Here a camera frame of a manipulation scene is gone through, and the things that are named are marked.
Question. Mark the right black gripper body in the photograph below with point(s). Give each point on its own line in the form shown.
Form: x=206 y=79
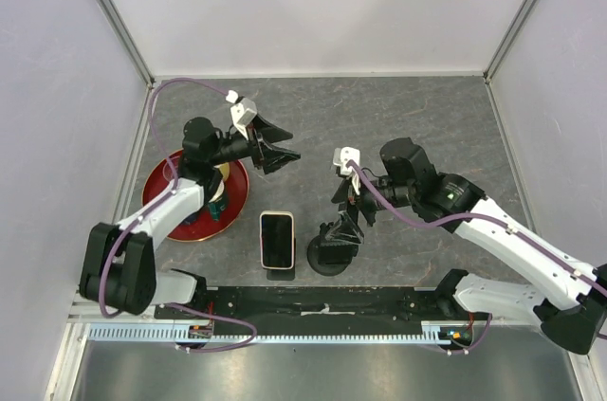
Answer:
x=368 y=198

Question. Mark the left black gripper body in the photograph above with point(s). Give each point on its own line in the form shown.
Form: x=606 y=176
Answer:
x=255 y=152

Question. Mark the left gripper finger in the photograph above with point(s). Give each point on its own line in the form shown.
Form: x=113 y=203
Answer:
x=269 y=133
x=274 y=159

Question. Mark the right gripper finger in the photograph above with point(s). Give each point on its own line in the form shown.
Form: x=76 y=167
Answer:
x=342 y=193
x=346 y=230

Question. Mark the black smartphone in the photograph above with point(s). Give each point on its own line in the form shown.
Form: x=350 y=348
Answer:
x=333 y=253

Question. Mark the black round-base phone holder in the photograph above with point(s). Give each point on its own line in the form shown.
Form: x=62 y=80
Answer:
x=312 y=254

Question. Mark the pink-case smartphone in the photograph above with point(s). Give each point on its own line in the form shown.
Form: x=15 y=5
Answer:
x=277 y=240

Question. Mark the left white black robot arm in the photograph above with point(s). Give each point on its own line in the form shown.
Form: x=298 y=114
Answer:
x=119 y=269

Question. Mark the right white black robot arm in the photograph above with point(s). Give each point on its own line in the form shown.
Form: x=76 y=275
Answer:
x=562 y=296

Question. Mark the red round tray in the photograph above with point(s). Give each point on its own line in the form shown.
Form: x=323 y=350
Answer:
x=236 y=192

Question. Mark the yellow cup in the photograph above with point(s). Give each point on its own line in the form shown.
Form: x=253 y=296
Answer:
x=224 y=169

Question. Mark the green mug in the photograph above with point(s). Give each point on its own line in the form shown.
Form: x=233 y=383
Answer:
x=216 y=208

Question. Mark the blue mug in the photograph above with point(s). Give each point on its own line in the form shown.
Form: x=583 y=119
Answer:
x=192 y=218

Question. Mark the clear plastic cup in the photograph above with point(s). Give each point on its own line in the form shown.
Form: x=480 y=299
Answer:
x=168 y=169

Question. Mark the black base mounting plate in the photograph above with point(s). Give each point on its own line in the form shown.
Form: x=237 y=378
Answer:
x=244 y=302

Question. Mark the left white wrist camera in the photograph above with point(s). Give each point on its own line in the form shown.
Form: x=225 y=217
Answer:
x=242 y=111

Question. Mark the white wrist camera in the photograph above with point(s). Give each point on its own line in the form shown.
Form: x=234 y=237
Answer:
x=341 y=159
x=242 y=111

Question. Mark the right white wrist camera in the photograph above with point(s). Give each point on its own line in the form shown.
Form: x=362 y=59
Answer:
x=341 y=159

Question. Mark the slotted cable duct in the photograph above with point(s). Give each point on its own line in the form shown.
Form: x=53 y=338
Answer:
x=184 y=334

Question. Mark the left aluminium frame post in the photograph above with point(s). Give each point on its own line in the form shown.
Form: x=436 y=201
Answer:
x=116 y=22

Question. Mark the aluminium frame post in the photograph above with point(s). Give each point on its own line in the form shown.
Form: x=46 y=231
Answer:
x=512 y=32
x=116 y=22

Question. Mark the right aluminium frame post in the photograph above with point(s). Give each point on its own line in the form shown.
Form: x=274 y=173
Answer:
x=512 y=32

